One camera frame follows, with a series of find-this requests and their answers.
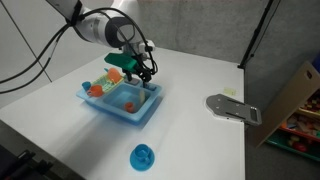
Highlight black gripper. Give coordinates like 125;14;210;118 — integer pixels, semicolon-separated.
122;59;151;88

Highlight white cream bottle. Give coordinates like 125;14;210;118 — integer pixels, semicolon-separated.
139;89;146;107

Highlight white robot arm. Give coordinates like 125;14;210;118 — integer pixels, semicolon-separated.
46;0;158;86

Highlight blue toy sink basin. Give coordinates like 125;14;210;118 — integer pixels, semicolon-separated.
76;80;162;125

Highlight small orange cup in sink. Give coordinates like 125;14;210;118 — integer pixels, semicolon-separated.
125;102;134;113

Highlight grey toy faucet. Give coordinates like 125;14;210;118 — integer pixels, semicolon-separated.
124;78;140;86

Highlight orange plate in rack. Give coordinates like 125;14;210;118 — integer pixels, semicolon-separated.
108;68;122;83

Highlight yellow green dish rack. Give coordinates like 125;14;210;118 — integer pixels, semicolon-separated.
92;75;123;93

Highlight orange mug on rack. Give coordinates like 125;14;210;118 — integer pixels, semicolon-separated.
87;85;104;97

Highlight small blue cup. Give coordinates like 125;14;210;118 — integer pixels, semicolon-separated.
82;81;91;91

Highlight blue cup on saucer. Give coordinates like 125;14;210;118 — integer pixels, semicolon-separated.
134;144;150;164

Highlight blue saucer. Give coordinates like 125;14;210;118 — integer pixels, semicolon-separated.
130;148;155;171

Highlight grey metal mounting plate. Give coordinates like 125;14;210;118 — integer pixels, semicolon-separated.
205;94;262;126

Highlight yellow sticky note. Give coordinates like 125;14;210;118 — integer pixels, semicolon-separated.
223;87;237;96

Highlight black tripod pole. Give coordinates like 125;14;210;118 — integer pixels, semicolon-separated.
238;0;282;70

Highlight black equipment lower left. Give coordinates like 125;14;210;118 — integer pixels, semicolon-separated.
0;146;53;180

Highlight wooden toy shelf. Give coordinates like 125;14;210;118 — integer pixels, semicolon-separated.
252;62;320;161

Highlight green wrist camera box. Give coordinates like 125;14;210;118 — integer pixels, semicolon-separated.
104;53;137;72

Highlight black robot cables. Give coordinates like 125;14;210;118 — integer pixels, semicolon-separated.
0;7;159;95

